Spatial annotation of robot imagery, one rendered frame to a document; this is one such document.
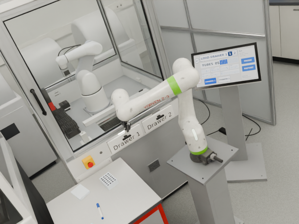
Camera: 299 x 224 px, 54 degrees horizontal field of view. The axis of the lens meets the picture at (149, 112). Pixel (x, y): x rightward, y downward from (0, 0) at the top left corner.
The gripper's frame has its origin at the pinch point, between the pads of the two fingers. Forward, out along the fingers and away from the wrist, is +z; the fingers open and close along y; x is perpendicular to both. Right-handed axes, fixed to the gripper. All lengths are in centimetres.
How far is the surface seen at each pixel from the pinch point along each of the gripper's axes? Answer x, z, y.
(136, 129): 10.7, 13.2, -6.2
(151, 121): 24.5, 13.8, -5.9
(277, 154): 127, 86, 56
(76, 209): -56, 19, 20
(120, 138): -3.8, 13.0, -6.3
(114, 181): -25.8, 14.7, 20.8
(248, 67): 105, -11, 16
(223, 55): 98, -14, -5
